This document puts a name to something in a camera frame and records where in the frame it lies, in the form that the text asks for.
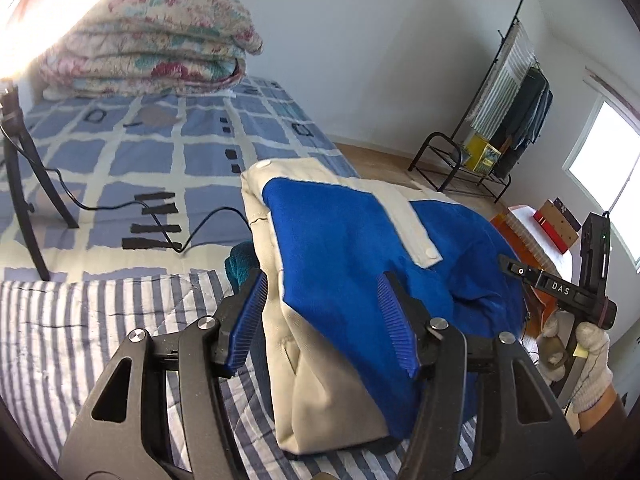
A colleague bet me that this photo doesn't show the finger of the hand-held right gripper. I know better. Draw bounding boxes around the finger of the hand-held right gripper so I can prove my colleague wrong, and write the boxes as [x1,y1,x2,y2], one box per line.
[498,254,584,307]

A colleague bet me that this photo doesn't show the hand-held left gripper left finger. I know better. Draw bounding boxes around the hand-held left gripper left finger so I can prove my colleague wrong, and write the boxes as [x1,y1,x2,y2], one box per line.
[60,267,271,480]

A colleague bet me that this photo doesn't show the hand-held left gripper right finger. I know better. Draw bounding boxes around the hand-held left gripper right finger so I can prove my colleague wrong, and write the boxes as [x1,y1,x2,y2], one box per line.
[376,271,586,480]

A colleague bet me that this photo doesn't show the beige and blue work jacket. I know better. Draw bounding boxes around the beige and blue work jacket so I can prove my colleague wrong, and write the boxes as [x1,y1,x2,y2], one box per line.
[240,157,526,461]

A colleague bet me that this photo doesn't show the person's right forearm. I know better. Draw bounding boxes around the person's right forearm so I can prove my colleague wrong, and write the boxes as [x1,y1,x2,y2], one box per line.
[575,385,636,441]

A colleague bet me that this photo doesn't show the dark hanging clothes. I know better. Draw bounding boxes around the dark hanging clothes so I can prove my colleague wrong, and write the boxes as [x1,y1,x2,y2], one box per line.
[492,67,553,178]

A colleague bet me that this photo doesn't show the black metal clothes rack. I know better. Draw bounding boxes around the black metal clothes rack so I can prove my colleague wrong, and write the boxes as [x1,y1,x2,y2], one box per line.
[407,0,556,206]

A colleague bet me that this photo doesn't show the person's right hand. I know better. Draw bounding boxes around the person's right hand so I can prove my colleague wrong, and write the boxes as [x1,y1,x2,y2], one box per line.
[537,312,613,413]

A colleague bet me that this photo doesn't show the red cardboard box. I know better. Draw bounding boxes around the red cardboard box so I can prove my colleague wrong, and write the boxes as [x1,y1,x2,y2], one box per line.
[532,199,581,255]

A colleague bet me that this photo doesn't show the dark teal cloth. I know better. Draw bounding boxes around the dark teal cloth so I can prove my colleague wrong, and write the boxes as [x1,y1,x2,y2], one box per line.
[224,241,261,291]

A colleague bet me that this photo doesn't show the window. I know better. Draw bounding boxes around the window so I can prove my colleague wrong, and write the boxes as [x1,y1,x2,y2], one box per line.
[562,100,640,271]

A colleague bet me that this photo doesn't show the yellow box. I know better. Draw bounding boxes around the yellow box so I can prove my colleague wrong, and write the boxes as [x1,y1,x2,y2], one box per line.
[462,132,501,173]

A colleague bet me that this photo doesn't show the grey striped bed sheet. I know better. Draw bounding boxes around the grey striped bed sheet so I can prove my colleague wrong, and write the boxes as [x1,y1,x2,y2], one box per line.
[0,270,481,480]

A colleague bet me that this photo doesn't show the blue checked bed sheet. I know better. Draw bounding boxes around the blue checked bed sheet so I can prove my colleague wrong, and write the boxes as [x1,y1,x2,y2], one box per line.
[0,77,361,283]

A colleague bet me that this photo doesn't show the striped cloth on rack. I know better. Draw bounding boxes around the striped cloth on rack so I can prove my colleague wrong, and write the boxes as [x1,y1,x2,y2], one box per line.
[467,25,536,136]

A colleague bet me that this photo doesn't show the folded floral quilt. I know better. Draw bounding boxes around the folded floral quilt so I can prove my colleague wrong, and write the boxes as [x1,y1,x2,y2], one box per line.
[37,0,265,98]

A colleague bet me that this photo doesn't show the black tripod legs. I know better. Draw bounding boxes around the black tripod legs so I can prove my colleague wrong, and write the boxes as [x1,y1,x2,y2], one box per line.
[0,82,81,281]

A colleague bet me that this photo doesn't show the black cable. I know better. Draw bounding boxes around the black cable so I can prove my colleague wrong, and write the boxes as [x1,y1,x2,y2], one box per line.
[0,120,251,256]

